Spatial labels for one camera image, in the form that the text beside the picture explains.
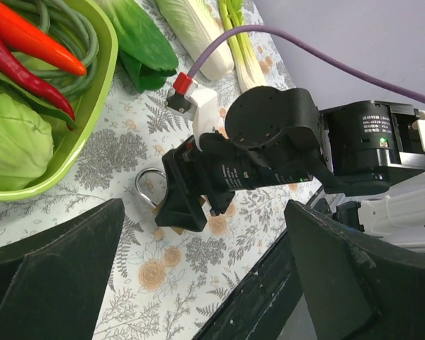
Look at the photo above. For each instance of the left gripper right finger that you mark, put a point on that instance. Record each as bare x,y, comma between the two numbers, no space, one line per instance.
355,286

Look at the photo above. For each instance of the green plastic basket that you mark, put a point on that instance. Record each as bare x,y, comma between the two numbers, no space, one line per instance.
88,107

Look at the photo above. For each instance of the green round cabbage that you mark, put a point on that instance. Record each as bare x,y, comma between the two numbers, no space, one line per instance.
26,144

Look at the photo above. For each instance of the green long beans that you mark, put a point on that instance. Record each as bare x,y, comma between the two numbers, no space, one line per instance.
73,31

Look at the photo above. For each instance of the bok choy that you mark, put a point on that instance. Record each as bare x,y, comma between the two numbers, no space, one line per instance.
143,50

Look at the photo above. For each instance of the large brass padlock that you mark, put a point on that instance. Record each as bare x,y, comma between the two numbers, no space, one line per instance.
150,184

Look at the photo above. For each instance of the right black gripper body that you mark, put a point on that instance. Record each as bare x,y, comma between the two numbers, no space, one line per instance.
222,170

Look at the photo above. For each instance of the celery stalk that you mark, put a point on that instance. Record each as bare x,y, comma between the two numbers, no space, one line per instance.
247,66

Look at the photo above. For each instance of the green napa cabbage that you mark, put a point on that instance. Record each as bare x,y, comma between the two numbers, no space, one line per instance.
194,26

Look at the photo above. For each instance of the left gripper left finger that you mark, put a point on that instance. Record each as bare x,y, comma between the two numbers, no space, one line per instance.
52,283

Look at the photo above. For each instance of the red chili pepper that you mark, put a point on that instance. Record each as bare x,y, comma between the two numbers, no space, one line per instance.
19,34
15,71

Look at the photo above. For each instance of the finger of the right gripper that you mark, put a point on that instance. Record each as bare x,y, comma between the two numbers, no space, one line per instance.
181,205

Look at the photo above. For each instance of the floral table mat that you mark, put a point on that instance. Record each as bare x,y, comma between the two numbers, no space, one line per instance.
164,285

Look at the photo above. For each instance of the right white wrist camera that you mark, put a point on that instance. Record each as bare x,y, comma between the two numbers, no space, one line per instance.
194,102

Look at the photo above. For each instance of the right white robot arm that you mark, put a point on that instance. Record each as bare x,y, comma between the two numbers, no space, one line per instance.
372,152

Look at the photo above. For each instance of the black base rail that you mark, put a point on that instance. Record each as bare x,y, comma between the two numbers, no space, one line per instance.
295,267

